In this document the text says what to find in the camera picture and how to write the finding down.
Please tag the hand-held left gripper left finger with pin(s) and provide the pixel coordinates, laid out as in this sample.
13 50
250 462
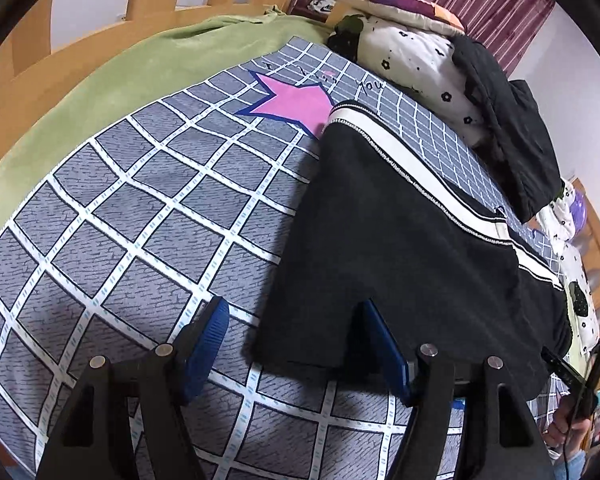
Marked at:
207 345

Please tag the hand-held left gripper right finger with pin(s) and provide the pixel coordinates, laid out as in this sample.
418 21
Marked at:
385 350

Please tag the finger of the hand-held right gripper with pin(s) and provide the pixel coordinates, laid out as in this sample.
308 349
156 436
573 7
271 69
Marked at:
562 367

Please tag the black pants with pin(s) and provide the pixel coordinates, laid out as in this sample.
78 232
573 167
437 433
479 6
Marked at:
380 235

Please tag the person's right hand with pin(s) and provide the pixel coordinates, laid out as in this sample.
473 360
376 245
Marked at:
570 427

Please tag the white floral pillow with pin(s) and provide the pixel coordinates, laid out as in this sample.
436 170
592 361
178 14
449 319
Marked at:
577 300

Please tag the grey grid star bedsheet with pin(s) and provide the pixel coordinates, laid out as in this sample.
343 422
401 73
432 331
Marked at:
130 210

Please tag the black jacket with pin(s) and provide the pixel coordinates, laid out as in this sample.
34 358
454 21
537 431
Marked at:
520 135

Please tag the green blanket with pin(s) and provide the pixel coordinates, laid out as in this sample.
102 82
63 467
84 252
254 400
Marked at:
130 70

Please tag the white floral quilt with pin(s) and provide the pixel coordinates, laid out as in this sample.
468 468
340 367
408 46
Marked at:
410 55

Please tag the purple patterned pillow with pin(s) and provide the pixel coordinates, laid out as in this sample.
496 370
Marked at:
410 5

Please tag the maroon striped curtain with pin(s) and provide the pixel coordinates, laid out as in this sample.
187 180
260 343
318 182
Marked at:
505 25

